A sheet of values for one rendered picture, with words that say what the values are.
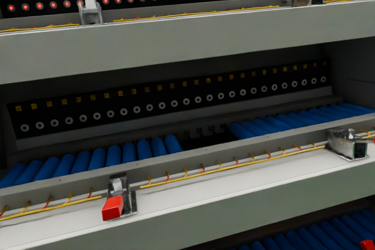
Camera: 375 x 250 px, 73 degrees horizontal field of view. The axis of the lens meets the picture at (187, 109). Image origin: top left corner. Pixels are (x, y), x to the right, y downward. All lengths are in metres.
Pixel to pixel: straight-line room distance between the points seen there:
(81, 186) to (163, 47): 0.17
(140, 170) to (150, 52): 0.13
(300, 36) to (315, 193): 0.18
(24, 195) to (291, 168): 0.28
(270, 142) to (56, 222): 0.25
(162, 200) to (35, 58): 0.19
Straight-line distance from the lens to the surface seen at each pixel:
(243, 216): 0.29
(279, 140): 0.34
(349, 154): 0.35
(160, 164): 0.29
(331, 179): 0.32
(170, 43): 0.28
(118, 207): 0.19
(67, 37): 0.28
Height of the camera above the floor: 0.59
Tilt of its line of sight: 7 degrees up
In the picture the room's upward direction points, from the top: 11 degrees counter-clockwise
